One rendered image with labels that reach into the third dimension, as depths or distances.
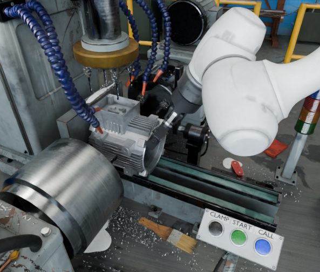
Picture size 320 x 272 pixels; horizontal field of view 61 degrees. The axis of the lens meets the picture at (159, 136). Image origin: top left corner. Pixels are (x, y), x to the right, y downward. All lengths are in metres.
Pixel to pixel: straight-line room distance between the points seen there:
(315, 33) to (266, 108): 5.10
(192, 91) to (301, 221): 0.65
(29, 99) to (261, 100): 0.66
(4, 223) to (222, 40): 0.52
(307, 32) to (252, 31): 4.95
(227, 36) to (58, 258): 0.52
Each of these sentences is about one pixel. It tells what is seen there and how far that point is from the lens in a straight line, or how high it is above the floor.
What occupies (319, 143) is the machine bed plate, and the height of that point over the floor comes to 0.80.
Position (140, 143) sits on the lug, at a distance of 0.81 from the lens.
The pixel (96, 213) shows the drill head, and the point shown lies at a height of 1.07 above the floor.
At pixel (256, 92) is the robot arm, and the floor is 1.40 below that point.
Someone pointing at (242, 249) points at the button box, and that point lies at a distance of 0.64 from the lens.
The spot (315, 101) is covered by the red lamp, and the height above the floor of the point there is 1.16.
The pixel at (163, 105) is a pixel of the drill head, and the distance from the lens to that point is 1.02.
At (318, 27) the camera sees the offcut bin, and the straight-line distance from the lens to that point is 5.49.
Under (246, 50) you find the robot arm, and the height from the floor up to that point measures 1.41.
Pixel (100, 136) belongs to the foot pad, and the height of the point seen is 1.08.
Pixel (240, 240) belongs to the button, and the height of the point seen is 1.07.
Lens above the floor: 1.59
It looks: 37 degrees down
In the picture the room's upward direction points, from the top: straight up
